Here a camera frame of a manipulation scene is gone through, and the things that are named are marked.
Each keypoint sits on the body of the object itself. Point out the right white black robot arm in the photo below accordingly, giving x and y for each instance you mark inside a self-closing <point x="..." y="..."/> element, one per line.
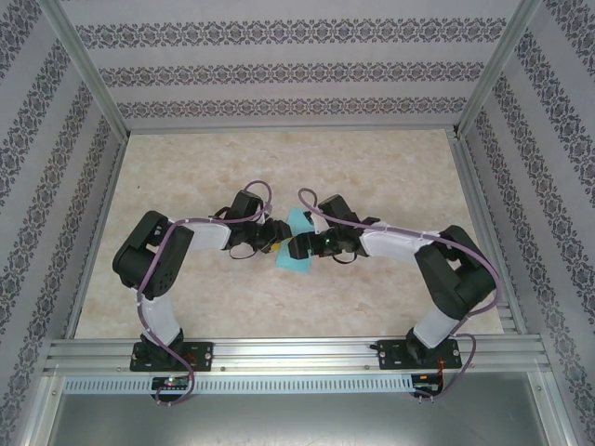
<point x="390" y="244"/>

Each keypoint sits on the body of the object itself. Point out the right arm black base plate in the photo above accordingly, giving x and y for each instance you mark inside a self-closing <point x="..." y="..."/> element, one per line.
<point x="390" y="355"/>

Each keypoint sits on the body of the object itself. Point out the aluminium side rail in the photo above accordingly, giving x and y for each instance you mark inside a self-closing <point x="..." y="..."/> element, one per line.
<point x="95" y="232"/>
<point x="485" y="223"/>

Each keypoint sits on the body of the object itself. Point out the ribbed aluminium corner block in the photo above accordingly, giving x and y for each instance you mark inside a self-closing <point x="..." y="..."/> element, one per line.
<point x="506" y="318"/>

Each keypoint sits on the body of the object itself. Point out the turquoise cloth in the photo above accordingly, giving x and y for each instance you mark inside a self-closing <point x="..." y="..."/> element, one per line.
<point x="293" y="266"/>

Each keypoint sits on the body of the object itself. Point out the aluminium frame post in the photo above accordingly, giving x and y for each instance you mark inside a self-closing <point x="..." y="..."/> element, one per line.
<point x="42" y="409"/>
<point x="499" y="65"/>
<point x="83" y="65"/>
<point x="555" y="409"/>

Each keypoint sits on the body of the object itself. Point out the long aluminium mounting rail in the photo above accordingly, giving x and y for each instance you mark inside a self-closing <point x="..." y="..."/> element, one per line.
<point x="297" y="355"/>

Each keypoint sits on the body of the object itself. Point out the thin aluminium back rail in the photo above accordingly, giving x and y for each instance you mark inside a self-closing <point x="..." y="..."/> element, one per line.
<point x="297" y="130"/>

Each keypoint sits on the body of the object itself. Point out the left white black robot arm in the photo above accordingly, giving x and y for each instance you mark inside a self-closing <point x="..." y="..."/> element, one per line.
<point x="209" y="234"/>

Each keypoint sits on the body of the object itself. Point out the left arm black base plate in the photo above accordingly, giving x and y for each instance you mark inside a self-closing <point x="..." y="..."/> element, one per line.
<point x="202" y="355"/>

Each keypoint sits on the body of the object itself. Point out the grey sheet metal panel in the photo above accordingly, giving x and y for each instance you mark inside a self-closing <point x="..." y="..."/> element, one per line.
<point x="297" y="423"/>

